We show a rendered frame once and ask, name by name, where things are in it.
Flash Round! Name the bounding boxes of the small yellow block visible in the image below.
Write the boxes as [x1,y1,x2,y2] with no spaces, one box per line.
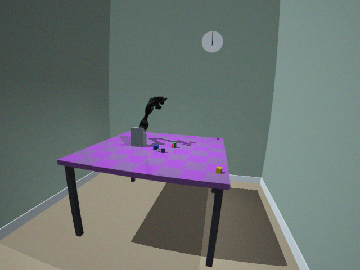
[216,166,223,174]

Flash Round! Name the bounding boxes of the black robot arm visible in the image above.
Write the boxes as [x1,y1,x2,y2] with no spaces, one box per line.
[139,98,161,131]

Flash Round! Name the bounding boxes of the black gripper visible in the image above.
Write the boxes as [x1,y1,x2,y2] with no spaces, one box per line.
[152,97,167,106]

